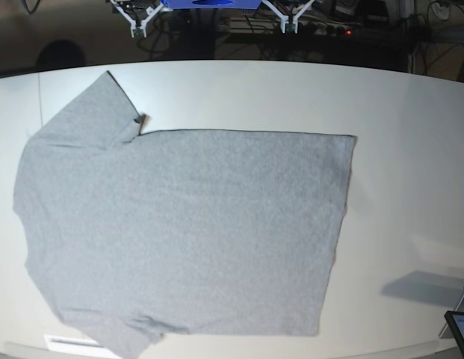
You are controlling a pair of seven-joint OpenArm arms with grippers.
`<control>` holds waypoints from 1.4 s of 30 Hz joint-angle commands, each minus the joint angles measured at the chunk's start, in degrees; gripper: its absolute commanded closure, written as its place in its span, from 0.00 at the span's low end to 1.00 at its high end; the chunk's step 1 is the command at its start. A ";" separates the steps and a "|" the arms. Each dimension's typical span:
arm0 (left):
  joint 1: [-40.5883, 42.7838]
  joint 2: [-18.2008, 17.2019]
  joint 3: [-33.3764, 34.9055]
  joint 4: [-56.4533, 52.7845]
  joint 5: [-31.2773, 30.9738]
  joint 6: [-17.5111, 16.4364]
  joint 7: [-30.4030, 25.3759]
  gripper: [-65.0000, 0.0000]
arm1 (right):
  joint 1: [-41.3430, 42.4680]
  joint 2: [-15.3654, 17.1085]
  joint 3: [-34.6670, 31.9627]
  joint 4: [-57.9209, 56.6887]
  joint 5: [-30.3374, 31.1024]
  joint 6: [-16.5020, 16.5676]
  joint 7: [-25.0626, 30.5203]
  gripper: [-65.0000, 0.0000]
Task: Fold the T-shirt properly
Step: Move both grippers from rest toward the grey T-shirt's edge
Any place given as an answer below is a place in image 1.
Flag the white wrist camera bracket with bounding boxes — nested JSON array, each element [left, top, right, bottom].
[[107, 0, 172, 38], [261, 0, 315, 34]]

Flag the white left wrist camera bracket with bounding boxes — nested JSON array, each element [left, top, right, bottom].
[[261, 0, 315, 34]]

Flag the white label strip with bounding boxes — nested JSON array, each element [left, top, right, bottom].
[[44, 334, 102, 350]]

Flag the grey T-shirt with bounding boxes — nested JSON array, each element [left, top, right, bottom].
[[13, 73, 355, 358]]

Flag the tablet with dark frame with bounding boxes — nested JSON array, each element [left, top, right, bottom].
[[445, 311, 464, 358]]

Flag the black power strip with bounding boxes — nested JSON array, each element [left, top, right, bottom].
[[284, 21, 362, 37]]

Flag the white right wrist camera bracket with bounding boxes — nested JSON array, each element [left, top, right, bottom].
[[107, 0, 172, 38]]

